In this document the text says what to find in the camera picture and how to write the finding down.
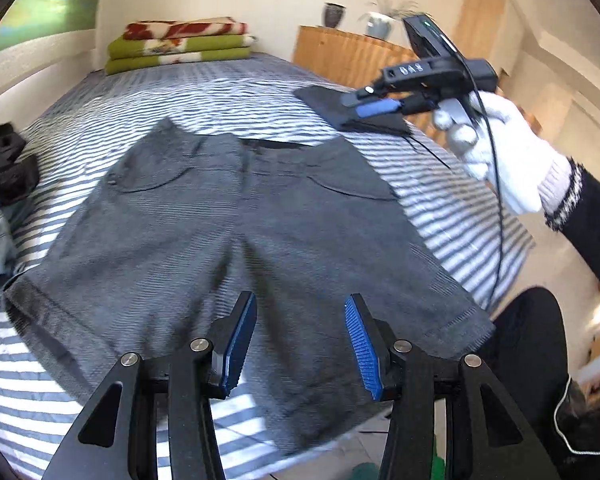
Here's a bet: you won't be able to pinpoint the potted plant in white pot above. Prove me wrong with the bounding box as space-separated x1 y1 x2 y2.
358 0 422 41

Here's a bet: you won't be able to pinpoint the white drawstring cord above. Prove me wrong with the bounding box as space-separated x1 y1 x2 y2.
554 377 600 457

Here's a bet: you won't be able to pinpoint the grey shorts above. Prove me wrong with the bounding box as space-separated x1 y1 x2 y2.
2 117 497 457

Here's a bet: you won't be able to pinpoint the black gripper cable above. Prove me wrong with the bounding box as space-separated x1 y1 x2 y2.
455 50 507 314

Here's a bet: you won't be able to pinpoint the person's leg in black pants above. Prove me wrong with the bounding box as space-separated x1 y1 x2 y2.
479 287 600 480

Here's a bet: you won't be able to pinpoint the folded dark navy garment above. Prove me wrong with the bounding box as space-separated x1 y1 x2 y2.
294 85 452 171

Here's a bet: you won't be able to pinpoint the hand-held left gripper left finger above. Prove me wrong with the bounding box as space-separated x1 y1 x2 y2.
40 291 258 480

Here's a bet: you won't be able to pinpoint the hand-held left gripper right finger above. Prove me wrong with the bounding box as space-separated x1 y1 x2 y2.
344 292 561 480

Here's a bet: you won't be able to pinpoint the red floral folded blanket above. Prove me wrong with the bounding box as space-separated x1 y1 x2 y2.
122 20 250 42

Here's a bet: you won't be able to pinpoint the person's right forearm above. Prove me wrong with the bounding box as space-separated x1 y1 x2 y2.
544 159 600 302

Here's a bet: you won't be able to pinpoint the green object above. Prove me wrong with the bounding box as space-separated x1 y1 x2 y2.
350 439 447 480

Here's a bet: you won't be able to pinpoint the wooden slatted bed rail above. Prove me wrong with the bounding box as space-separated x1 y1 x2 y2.
294 25 538 151

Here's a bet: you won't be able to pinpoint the dark ceramic vase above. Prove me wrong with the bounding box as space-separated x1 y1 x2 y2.
323 2 347 29

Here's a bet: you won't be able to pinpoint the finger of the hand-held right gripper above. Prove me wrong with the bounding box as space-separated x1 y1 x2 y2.
356 100 408 119
342 85 387 109

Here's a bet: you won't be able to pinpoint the blue white striped quilt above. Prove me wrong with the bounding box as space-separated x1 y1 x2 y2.
0 52 537 480

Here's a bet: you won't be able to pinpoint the person's right hand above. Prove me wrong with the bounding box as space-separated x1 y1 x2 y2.
432 91 578 216

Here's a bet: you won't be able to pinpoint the black garment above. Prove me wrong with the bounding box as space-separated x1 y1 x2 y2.
0 122 40 204

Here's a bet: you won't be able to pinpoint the light wooden door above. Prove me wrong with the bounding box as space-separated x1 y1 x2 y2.
461 0 507 70

